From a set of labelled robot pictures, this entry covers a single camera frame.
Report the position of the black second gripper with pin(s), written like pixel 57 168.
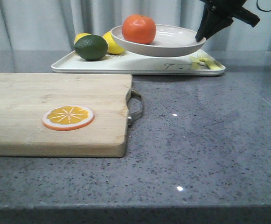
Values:
pixel 218 15

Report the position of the beige round plate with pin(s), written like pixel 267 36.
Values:
pixel 170 41

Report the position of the orange tangerine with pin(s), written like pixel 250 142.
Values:
pixel 139 29

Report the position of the white bear print tray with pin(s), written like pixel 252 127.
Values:
pixel 130 63

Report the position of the yellow plastic fork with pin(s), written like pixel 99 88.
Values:
pixel 209 62

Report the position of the right yellow lemon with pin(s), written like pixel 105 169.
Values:
pixel 113 47

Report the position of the yellow lemon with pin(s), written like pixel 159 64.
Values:
pixel 80 35
pixel 113 47

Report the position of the green lime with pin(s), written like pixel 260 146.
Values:
pixel 91 47

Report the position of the left yellow lemon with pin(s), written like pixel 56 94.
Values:
pixel 80 35

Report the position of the orange slice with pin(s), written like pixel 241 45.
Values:
pixel 68 117

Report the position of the grey curtain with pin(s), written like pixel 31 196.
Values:
pixel 53 24

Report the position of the wooden cutting board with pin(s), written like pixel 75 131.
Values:
pixel 26 97

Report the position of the metal cutting board handle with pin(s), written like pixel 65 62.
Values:
pixel 135 108

